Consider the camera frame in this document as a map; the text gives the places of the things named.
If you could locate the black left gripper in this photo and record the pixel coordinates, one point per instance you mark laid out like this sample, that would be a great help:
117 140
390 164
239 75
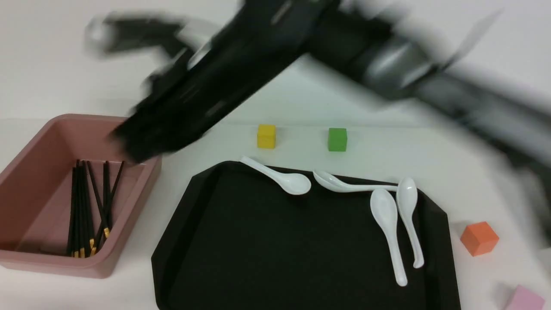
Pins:
200 86

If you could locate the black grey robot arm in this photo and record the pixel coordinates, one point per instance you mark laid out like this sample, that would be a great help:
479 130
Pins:
396 65

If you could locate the yellow cube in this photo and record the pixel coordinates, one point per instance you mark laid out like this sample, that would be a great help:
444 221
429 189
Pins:
266 136

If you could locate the white spoon near yellow cube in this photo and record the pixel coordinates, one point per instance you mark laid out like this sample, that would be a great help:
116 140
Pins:
292 183

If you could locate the green cube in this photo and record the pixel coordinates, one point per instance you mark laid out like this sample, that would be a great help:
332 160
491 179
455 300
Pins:
337 139

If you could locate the white spoon lying horizontal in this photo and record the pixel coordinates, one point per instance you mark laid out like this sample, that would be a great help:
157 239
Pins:
333 184

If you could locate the black plastic tray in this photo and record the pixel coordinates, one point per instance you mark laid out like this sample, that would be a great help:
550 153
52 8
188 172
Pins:
237 241

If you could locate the black chopstick gold tip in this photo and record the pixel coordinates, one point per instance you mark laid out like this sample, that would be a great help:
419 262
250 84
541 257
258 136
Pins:
108 198
103 226
80 206

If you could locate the white spoon long vertical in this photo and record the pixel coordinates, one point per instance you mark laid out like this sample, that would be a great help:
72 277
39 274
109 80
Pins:
385 213

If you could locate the pink plastic bin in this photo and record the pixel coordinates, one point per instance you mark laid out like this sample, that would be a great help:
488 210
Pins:
35 196

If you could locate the white spoon right vertical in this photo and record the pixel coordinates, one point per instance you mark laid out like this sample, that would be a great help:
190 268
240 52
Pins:
407 198

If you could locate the orange cube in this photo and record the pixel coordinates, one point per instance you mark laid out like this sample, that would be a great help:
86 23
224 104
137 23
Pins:
479 238

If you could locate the pink cube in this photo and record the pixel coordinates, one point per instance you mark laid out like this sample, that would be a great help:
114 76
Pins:
523 298

